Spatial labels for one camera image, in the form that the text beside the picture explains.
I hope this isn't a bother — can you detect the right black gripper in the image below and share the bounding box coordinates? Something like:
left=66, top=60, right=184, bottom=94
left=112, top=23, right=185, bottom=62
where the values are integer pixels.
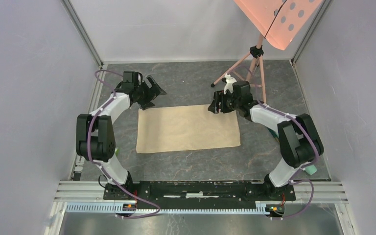
left=208, top=90, right=240, bottom=115

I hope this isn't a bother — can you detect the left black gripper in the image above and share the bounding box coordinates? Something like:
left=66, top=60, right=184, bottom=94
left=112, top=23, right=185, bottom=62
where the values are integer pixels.
left=135, top=76, right=166, bottom=111

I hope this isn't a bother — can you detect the beige cloth napkin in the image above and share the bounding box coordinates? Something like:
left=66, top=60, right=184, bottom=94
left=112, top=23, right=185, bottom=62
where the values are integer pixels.
left=136, top=105, right=241, bottom=154

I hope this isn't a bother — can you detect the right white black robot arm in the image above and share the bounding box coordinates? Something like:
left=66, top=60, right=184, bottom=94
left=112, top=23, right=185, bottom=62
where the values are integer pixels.
left=208, top=81, right=324, bottom=200

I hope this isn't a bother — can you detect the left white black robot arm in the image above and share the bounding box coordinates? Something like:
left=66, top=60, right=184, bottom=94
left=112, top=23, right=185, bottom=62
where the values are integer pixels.
left=75, top=71, right=166, bottom=200

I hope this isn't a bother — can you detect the pink music stand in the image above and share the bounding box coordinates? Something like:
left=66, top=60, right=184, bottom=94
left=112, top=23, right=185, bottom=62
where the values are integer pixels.
left=211, top=0, right=323, bottom=102

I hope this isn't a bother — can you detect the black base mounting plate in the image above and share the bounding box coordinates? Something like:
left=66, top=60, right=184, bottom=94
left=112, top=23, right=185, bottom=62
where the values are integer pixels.
left=103, top=181, right=296, bottom=209

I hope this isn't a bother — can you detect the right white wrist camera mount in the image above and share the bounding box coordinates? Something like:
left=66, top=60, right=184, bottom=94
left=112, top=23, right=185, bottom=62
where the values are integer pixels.
left=223, top=73, right=237, bottom=94

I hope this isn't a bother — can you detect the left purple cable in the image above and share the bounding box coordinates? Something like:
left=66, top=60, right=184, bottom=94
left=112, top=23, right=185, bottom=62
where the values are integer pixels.
left=87, top=70, right=161, bottom=220

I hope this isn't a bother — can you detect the purple cable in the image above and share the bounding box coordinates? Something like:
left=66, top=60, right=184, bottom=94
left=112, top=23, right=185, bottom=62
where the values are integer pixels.
left=236, top=65, right=320, bottom=221
left=87, top=70, right=161, bottom=220

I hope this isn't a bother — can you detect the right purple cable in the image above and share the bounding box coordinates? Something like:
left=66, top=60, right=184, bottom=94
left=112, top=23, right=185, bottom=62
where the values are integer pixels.
left=236, top=65, right=320, bottom=221

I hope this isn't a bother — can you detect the white slotted cable duct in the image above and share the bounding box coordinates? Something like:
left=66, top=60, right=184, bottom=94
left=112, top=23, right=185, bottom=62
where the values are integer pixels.
left=65, top=202, right=269, bottom=215

